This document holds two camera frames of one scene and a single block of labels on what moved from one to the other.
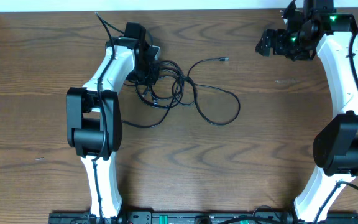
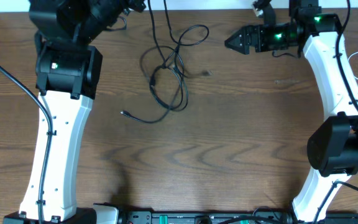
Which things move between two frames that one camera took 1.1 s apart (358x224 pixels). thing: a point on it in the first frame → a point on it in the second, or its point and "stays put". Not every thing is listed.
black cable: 164,88 → 151,79
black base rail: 200,217 stays put
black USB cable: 214,87 → 178,43
